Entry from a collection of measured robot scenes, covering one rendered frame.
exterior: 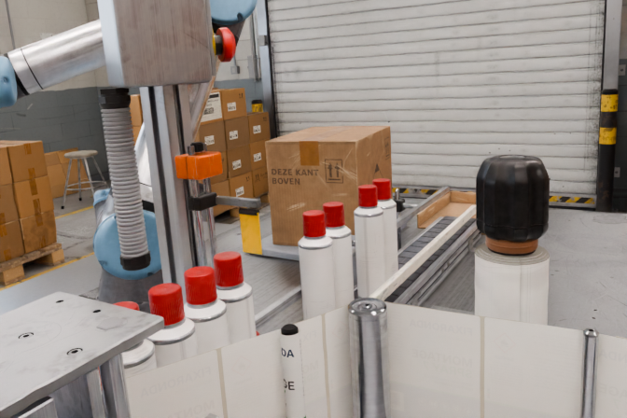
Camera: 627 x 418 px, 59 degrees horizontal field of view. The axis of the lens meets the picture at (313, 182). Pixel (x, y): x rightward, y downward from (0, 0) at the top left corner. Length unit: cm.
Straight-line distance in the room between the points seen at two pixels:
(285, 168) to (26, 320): 103
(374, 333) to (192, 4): 38
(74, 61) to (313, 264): 53
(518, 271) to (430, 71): 445
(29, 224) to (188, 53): 378
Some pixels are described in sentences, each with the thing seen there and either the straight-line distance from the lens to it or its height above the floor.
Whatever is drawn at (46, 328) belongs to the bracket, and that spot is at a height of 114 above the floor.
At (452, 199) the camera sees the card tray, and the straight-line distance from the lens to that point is 187.
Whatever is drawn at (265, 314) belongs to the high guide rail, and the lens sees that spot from 80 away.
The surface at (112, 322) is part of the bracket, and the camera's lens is 38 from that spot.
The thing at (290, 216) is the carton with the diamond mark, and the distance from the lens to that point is 140.
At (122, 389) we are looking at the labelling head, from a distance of 40.
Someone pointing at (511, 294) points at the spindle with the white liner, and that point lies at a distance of 69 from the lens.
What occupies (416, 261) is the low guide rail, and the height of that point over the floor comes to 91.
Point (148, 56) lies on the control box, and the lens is 61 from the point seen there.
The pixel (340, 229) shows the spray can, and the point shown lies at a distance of 86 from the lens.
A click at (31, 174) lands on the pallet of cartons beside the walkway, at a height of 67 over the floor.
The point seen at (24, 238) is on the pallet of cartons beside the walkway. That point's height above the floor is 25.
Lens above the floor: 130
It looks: 12 degrees down
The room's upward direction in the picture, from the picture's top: 4 degrees counter-clockwise
